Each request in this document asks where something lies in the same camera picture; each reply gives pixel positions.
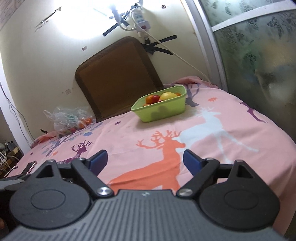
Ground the yellow lemon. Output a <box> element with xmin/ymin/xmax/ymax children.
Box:
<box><xmin>159</xmin><ymin>92</ymin><xmax>178</xmax><ymax>101</ymax></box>

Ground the pink patterned bed sheet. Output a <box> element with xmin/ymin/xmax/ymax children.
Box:
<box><xmin>11</xmin><ymin>77</ymin><xmax>295</xmax><ymax>233</ymax></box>

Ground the clear plastic fruit bag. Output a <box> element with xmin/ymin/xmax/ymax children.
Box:
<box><xmin>43</xmin><ymin>106</ymin><xmax>96</xmax><ymax>136</ymax></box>

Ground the light green plastic basket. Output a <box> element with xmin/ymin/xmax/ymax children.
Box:
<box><xmin>130</xmin><ymin>85</ymin><xmax>187</xmax><ymax>123</ymax></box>

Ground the red cherry tomato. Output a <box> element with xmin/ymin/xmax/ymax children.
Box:
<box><xmin>151</xmin><ymin>95</ymin><xmax>160</xmax><ymax>104</ymax></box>

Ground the brown woven seat cushion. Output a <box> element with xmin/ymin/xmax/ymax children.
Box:
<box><xmin>75</xmin><ymin>37</ymin><xmax>164</xmax><ymax>121</ymax></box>

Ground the frosted glass sliding door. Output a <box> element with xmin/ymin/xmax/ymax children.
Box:
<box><xmin>185</xmin><ymin>1</ymin><xmax>295</xmax><ymax>138</ymax></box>

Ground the white power strip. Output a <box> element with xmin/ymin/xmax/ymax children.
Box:
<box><xmin>131</xmin><ymin>9</ymin><xmax>151</xmax><ymax>39</ymax></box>

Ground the black tape on wall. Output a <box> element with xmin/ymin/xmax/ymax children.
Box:
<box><xmin>102</xmin><ymin>1</ymin><xmax>178</xmax><ymax>56</ymax></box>

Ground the white power cable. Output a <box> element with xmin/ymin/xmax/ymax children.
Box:
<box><xmin>140</xmin><ymin>29</ymin><xmax>211</xmax><ymax>83</ymax></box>

